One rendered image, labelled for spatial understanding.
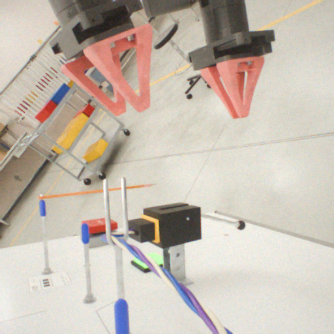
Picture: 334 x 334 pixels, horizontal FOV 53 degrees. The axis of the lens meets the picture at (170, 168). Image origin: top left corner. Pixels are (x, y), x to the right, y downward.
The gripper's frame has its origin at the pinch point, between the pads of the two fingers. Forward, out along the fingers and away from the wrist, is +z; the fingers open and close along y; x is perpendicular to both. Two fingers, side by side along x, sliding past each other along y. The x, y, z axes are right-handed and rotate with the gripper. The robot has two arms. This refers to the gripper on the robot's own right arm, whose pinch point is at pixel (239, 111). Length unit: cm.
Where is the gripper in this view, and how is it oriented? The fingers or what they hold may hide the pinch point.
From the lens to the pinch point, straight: 46.9
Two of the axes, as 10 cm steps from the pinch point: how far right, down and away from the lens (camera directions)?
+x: 8.2, -2.6, 5.1
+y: 5.4, 0.5, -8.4
